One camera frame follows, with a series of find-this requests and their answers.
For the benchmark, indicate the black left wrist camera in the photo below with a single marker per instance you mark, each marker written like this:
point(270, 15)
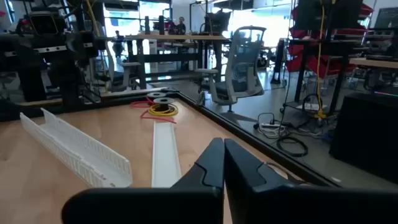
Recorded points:
point(43, 24)

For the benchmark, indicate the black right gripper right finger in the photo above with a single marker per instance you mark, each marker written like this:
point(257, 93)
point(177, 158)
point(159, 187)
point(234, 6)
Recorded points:
point(280, 205)

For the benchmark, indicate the white power strip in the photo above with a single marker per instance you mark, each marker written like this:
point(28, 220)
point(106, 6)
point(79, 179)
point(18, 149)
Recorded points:
point(272, 125)

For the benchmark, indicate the red bin rack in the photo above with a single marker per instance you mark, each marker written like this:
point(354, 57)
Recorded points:
point(314, 67)

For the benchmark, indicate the person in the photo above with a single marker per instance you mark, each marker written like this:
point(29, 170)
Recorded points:
point(118, 45)
point(181, 28)

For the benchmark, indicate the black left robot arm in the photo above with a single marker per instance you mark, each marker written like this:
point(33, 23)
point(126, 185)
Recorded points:
point(70, 77)

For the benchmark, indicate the white flat duct cover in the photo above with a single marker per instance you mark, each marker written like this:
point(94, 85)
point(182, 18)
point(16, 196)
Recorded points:
point(166, 155)

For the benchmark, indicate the wooden desk black frame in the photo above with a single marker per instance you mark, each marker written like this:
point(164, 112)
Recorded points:
point(174, 37)

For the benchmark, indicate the white grey office chair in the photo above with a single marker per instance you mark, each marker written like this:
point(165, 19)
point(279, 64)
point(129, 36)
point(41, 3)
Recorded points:
point(245, 71)

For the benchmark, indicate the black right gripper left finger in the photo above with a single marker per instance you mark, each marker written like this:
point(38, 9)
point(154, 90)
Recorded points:
point(186, 205)

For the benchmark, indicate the black box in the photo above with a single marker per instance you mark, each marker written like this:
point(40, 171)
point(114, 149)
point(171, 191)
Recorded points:
point(367, 140)

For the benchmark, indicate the black flat monitor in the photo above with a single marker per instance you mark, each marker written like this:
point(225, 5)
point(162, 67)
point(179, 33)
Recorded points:
point(387, 18)
point(311, 15)

